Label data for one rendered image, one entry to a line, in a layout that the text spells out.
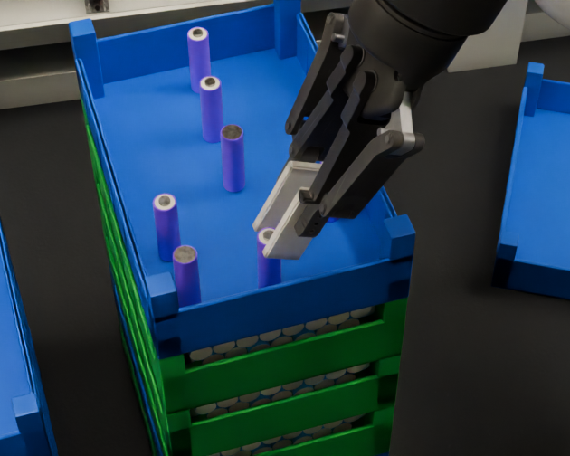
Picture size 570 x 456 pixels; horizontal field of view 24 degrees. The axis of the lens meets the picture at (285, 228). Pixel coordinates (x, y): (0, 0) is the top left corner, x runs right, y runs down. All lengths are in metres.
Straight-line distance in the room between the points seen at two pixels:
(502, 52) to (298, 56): 0.63
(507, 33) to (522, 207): 0.26
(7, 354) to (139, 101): 0.26
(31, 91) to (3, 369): 0.61
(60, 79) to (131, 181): 0.63
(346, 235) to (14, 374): 0.33
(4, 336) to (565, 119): 0.83
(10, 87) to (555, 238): 0.71
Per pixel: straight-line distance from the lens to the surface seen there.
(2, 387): 1.19
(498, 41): 1.76
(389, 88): 0.85
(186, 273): 0.97
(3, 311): 1.24
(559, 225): 1.62
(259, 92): 1.17
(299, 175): 0.95
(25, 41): 1.63
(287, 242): 0.96
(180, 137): 1.13
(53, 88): 1.73
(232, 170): 1.06
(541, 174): 1.67
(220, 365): 1.02
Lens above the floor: 1.23
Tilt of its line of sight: 51 degrees down
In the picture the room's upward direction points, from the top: straight up
